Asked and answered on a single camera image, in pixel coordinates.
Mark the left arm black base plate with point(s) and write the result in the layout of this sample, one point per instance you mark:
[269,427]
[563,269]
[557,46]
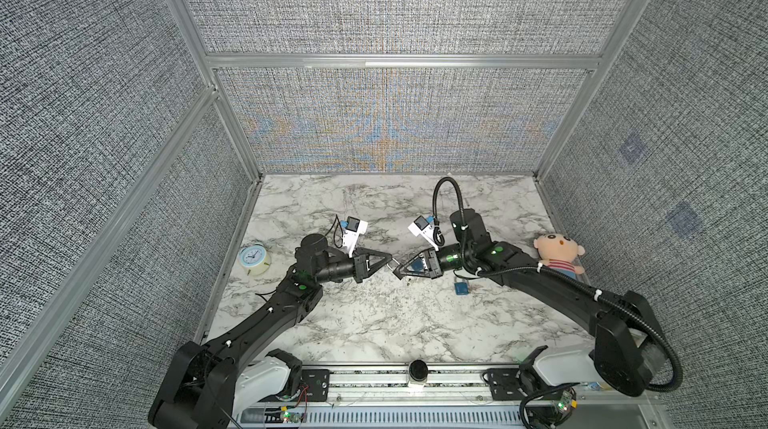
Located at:
[313,383]

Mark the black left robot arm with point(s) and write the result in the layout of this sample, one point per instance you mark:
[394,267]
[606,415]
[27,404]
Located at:
[208,385]

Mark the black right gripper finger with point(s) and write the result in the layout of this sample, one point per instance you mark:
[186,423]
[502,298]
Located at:
[414,263]
[412,274]

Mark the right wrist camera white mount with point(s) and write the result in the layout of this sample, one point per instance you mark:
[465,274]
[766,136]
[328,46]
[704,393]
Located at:
[425,227]

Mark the black knob on rail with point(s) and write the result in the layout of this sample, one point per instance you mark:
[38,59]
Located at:
[418,372]

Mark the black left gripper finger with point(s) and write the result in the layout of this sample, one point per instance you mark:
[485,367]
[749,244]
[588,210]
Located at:
[375,264]
[375,253]

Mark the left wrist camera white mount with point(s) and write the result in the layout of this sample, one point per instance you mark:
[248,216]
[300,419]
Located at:
[352,229]

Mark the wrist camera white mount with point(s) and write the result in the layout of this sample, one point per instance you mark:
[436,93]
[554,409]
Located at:
[425,227]
[352,229]

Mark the pink plush doll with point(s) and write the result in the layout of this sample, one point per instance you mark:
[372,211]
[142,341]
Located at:
[560,253]

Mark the small black padlock front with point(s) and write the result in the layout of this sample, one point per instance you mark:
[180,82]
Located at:
[396,269]

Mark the blue padlock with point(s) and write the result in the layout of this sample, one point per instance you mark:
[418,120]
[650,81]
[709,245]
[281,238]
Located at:
[461,287]

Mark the small blue alarm clock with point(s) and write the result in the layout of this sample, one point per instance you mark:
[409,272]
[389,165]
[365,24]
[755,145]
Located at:
[254,260]

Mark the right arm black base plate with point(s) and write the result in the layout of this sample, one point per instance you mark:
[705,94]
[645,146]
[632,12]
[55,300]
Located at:
[513,384]

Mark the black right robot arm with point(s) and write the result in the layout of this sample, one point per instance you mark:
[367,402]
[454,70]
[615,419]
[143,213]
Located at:
[630,351]

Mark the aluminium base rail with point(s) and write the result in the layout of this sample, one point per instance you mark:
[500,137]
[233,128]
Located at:
[454,395]

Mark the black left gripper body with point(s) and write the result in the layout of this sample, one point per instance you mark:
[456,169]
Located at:
[357,264]

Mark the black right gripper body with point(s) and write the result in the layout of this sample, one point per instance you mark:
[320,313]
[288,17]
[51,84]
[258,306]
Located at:
[434,264]

